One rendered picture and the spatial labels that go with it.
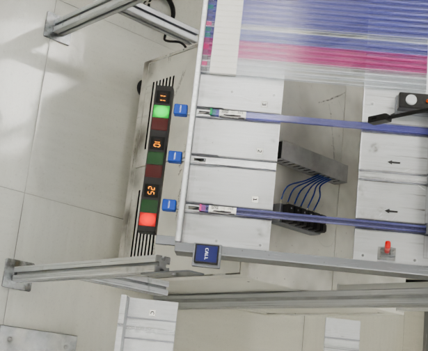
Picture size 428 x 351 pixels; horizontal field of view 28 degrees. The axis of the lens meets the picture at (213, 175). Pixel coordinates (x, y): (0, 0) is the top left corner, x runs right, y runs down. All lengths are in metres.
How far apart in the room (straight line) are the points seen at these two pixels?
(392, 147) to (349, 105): 0.59
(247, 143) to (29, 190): 0.81
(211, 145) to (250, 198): 0.15
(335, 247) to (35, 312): 0.85
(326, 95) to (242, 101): 0.54
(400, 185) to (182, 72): 0.89
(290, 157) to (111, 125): 0.69
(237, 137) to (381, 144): 0.32
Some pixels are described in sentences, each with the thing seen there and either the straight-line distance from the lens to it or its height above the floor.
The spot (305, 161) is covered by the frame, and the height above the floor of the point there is 0.66.
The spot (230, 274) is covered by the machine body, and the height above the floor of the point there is 0.55.
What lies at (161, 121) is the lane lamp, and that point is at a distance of 1.97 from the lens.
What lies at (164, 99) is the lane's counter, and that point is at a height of 0.66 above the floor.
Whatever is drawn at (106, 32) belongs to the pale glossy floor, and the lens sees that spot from 2.78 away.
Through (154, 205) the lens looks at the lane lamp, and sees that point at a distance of 1.92.
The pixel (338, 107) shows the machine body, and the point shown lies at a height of 0.62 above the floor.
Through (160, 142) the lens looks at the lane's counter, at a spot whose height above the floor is 0.66.
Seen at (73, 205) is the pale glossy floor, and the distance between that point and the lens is 2.60.
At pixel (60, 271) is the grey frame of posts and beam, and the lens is 2.26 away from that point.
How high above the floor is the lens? 2.17
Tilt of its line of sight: 47 degrees down
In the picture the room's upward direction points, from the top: 80 degrees clockwise
